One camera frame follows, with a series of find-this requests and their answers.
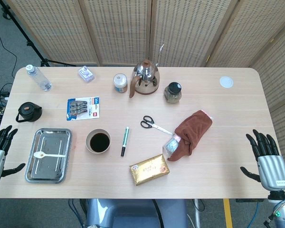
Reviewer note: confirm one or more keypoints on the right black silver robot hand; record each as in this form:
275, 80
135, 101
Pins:
272, 168

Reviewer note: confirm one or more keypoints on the white plastic spoon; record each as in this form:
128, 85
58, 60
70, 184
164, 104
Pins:
39, 154

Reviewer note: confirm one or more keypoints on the stainless steel tray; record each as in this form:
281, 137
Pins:
50, 171

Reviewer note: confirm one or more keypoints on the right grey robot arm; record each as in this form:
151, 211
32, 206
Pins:
283, 211

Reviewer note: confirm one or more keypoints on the cup of dark coffee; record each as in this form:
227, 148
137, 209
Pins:
87, 142

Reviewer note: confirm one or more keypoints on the black teapot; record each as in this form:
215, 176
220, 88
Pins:
28, 111

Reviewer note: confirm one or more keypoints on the yellow floor tape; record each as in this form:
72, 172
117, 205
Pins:
228, 213

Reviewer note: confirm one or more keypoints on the white table leg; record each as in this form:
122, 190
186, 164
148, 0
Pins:
197, 213

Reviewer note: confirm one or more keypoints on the brown towel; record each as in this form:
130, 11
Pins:
192, 128

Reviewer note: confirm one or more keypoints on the clear plastic water bottle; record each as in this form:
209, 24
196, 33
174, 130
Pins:
39, 77

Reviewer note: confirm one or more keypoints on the wooden woven screen panel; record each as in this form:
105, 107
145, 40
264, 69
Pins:
50, 28
247, 35
280, 71
187, 31
121, 31

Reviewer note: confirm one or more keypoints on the binder clip blister pack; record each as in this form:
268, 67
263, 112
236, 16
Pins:
83, 109

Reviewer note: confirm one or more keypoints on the clear wrapped tissue pack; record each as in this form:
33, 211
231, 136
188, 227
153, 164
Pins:
171, 146

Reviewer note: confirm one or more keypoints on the black tripod stand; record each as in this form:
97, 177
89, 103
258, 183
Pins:
45, 62

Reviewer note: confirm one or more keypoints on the gold tissue pack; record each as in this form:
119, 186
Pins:
149, 169

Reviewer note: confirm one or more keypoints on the small clear plastic box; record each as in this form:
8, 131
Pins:
86, 74

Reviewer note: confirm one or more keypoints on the black lidded glass jar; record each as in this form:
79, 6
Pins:
173, 92

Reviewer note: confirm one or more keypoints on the green white marker pen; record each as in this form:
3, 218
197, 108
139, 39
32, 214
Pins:
125, 141

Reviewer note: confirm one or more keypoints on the white lidded brown jar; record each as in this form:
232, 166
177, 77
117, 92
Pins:
120, 82

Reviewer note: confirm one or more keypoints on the steel gooseneck kettle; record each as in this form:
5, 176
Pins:
146, 78

